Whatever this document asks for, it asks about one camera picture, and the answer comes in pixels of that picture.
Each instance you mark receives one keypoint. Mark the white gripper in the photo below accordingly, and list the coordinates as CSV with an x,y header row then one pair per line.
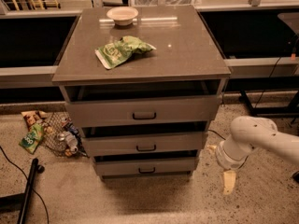
x,y
224,160

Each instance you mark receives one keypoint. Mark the grey bottom drawer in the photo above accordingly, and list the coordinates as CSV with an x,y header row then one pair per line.
x,y
146,163

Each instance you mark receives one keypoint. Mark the grey drawer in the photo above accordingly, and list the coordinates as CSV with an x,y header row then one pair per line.
x,y
146,163
143,103
144,138

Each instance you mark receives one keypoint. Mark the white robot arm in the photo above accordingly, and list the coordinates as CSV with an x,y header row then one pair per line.
x,y
247,134

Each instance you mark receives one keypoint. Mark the grey top drawer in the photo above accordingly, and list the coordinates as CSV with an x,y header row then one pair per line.
x,y
143,103

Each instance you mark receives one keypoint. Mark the grey drawer cabinet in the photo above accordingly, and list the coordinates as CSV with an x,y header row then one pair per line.
x,y
184,50

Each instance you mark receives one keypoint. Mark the grey middle drawer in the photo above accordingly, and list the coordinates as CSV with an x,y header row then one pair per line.
x,y
144,138

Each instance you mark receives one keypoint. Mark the plastic bottle in basket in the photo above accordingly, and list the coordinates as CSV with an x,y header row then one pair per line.
x,y
70,140

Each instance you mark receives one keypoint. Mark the green chip bag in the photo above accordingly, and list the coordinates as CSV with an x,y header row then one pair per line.
x,y
116,53

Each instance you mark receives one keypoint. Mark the white bowl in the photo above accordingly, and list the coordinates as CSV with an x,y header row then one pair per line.
x,y
122,16

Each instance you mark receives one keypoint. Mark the green snack bag on floor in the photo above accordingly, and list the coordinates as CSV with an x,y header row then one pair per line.
x,y
32,139

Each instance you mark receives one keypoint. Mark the brown snack bag on floor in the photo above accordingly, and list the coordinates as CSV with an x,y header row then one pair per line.
x,y
33,117

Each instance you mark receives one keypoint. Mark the black stand leg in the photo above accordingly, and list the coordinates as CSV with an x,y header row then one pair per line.
x,y
20,202

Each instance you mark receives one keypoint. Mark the wire mesh basket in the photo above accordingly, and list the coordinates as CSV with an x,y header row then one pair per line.
x,y
56,123

